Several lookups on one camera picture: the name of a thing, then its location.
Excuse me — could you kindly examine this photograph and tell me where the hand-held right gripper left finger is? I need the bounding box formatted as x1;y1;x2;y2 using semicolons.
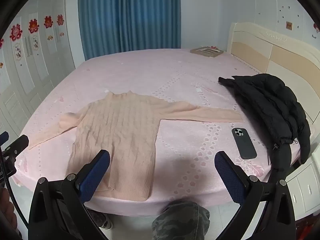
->
28;149;111;240

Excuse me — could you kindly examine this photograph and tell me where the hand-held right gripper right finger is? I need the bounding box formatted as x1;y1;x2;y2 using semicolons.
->
214;151;297;240

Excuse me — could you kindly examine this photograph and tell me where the pink knitted sweater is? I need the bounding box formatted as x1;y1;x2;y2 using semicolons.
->
28;90;243;202

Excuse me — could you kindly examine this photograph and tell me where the person's left forearm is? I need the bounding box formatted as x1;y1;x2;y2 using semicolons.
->
0;187;18;233

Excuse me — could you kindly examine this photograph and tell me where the black smartphone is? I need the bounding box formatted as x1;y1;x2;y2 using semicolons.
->
231;127;258;160

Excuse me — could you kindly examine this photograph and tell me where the person's shoe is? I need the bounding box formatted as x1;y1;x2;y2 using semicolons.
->
87;209;114;230

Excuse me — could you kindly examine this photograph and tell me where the person's camouflage trouser leg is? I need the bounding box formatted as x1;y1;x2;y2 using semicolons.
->
151;200;211;240

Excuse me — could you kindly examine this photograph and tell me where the white wardrobe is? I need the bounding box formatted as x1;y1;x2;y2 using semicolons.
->
0;0;84;136

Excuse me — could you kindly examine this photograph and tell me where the white nightstand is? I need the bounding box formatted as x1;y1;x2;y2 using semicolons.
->
285;145;320;221

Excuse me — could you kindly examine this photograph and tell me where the black puffer jacket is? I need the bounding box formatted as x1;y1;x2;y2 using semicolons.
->
218;73;311;176

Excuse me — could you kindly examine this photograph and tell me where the bed with pink sheet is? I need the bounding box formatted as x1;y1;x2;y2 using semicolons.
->
12;47;312;217

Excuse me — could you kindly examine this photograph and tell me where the row of red paper decorations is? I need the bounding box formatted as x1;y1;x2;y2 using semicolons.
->
0;14;65;48

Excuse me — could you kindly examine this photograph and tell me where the flat cardboard box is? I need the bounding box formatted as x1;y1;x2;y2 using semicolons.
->
190;46;224;59

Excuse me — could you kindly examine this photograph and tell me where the cream bed headboard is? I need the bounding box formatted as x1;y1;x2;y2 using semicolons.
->
229;22;320;131

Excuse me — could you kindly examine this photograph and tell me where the blue curtain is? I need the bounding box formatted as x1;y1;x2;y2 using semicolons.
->
77;0;182;61

